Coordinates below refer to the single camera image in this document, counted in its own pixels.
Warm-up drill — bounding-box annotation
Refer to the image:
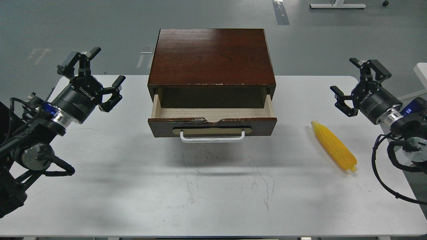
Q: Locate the white chair base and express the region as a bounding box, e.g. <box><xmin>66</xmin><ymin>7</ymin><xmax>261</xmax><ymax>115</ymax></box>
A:
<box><xmin>397</xmin><ymin>62</ymin><xmax>427</xmax><ymax>101</ymax></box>

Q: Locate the wooden drawer with white handle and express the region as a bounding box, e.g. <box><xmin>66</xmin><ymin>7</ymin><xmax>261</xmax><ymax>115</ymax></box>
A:
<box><xmin>148</xmin><ymin>95</ymin><xmax>278</xmax><ymax>143</ymax></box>

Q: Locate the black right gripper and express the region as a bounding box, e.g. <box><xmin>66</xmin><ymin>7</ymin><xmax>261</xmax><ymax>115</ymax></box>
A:
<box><xmin>330</xmin><ymin>58</ymin><xmax>402</xmax><ymax>125</ymax></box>

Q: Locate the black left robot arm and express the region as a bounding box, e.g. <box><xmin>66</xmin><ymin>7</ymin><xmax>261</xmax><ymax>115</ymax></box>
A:
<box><xmin>0</xmin><ymin>47</ymin><xmax>125</xmax><ymax>217</ymax></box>

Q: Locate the white table leg base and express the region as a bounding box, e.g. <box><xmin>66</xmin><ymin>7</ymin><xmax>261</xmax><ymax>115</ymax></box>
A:
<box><xmin>309</xmin><ymin>0</ymin><xmax>366</xmax><ymax>9</ymax></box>

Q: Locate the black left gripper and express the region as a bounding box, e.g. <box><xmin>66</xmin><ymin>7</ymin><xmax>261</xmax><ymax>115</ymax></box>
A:
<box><xmin>52</xmin><ymin>47</ymin><xmax>126</xmax><ymax>124</ymax></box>

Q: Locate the dark wooden cabinet box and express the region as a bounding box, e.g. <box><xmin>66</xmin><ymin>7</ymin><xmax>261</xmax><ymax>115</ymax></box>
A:
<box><xmin>147</xmin><ymin>28</ymin><xmax>276</xmax><ymax>98</ymax></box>

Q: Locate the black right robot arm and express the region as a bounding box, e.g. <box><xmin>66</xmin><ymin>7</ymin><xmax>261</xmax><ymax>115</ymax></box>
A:
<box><xmin>330</xmin><ymin>58</ymin><xmax>426</xmax><ymax>173</ymax></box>

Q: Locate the yellow corn cob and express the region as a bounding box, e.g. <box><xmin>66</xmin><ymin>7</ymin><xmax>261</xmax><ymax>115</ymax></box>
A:
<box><xmin>311</xmin><ymin>121</ymin><xmax>357</xmax><ymax>173</ymax></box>

